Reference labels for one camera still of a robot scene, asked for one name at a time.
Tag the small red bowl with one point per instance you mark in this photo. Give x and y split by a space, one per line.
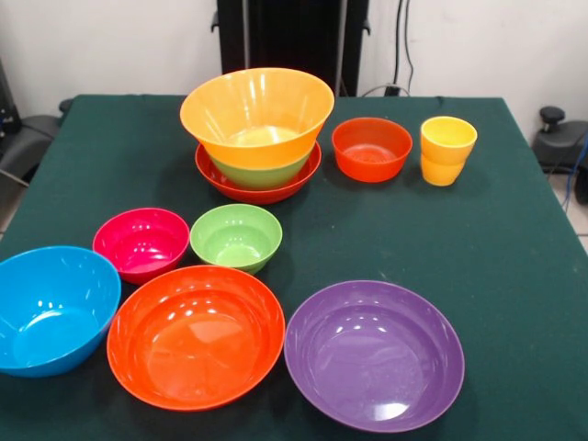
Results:
372 151

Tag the pink bowl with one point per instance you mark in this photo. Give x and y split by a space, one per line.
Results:
140 243

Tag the black device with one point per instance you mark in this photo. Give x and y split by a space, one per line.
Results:
7 105

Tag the small green bowl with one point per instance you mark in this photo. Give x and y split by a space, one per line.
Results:
235 239

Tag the large red bowl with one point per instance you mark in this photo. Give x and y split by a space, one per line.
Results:
257 195
195 344

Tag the dark green table cloth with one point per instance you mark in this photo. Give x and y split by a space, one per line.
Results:
413 229

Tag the large orange bowl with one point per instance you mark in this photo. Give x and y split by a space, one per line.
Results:
257 105

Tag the yellow cup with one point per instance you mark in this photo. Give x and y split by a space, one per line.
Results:
448 147

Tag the purple bowl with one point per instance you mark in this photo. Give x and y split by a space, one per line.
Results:
374 358

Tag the blue bowl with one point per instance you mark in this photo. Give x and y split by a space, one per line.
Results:
50 317

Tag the large green bowl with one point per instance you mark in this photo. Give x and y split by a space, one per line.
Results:
257 177

